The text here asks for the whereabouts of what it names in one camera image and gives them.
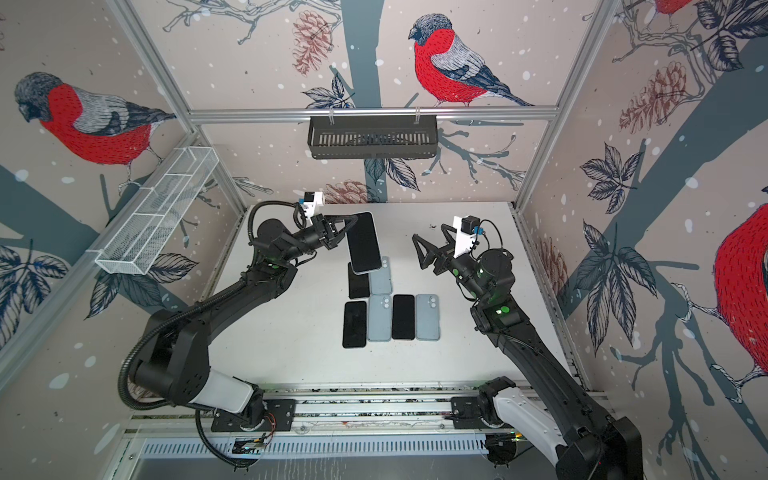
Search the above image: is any white wire mesh basket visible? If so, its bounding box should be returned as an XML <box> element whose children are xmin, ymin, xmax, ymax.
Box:
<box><xmin>95</xmin><ymin>146</ymin><xmax>219</xmax><ymax>275</ymax></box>

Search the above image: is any black corrugated cable hose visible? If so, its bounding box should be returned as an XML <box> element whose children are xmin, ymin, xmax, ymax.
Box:
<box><xmin>116</xmin><ymin>200</ymin><xmax>307</xmax><ymax>469</ymax></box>

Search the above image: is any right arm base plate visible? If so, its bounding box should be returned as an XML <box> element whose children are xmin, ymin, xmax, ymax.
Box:
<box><xmin>446</xmin><ymin>395</ymin><xmax>509</xmax><ymax>430</ymax></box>

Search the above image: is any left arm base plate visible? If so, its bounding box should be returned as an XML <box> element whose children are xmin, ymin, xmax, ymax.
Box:
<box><xmin>211</xmin><ymin>398</ymin><xmax>297</xmax><ymax>433</ymax></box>

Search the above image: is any black phone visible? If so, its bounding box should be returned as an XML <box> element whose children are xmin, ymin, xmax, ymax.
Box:
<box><xmin>347</xmin><ymin>263</ymin><xmax>371</xmax><ymax>300</ymax></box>
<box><xmin>391</xmin><ymin>294</ymin><xmax>415</xmax><ymax>340</ymax></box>
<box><xmin>345</xmin><ymin>212</ymin><xmax>382</xmax><ymax>274</ymax></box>

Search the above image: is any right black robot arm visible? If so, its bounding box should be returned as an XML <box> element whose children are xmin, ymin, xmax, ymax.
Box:
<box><xmin>412</xmin><ymin>225</ymin><xmax>644</xmax><ymax>479</ymax></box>

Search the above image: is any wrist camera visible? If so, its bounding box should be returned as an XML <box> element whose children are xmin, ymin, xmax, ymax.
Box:
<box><xmin>299</xmin><ymin>191</ymin><xmax>325</xmax><ymax>220</ymax></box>
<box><xmin>452</xmin><ymin>215</ymin><xmax>482</xmax><ymax>258</ymax></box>

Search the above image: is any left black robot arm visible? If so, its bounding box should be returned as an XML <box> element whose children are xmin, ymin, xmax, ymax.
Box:
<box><xmin>117</xmin><ymin>214</ymin><xmax>359</xmax><ymax>427</ymax></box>

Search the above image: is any light-blue case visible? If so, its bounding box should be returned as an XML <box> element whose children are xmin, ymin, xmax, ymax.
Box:
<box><xmin>367</xmin><ymin>295</ymin><xmax>392</xmax><ymax>342</ymax></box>
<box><xmin>415</xmin><ymin>294</ymin><xmax>441</xmax><ymax>341</ymax></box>
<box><xmin>368</xmin><ymin>256</ymin><xmax>393</xmax><ymax>296</ymax></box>

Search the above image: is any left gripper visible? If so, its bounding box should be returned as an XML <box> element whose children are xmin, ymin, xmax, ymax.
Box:
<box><xmin>281</xmin><ymin>217</ymin><xmax>356</xmax><ymax>267</ymax></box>

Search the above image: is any black hanging basket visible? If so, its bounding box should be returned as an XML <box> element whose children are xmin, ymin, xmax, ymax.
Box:
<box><xmin>307</xmin><ymin>115</ymin><xmax>438</xmax><ymax>160</ymax></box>

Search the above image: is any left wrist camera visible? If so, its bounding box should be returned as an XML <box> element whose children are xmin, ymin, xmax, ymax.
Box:
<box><xmin>299</xmin><ymin>191</ymin><xmax>325</xmax><ymax>220</ymax></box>

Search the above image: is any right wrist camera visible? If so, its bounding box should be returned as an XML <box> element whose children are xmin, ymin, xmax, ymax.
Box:
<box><xmin>452</xmin><ymin>215</ymin><xmax>482</xmax><ymax>258</ymax></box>

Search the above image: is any aluminium mounting rail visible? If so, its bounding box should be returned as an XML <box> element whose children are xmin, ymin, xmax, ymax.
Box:
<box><xmin>122</xmin><ymin>383</ymin><xmax>622</xmax><ymax>439</ymax></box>

